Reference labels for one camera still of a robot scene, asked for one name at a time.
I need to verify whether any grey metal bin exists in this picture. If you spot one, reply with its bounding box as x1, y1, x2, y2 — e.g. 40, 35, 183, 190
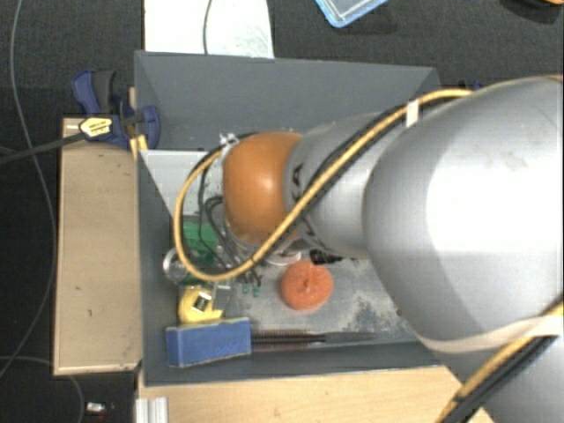
133, 49, 442, 387

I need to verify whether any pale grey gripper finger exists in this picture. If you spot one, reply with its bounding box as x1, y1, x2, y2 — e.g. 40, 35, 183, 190
214, 285, 233, 318

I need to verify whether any yellow tape measure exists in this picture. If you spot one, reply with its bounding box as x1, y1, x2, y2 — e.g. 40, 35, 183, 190
177, 285, 224, 325

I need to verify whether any orange round toy fruit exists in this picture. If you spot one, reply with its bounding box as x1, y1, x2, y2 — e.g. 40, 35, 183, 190
280, 261, 335, 311

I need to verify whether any black cylinder on white bracket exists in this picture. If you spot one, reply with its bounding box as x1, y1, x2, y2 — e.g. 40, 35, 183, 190
267, 248, 345, 268

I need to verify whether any pale wood flat board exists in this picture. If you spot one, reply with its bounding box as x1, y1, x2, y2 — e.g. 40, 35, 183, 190
52, 116, 145, 376

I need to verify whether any blue sponge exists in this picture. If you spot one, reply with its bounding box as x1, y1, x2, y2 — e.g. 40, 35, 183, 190
165, 316, 253, 368

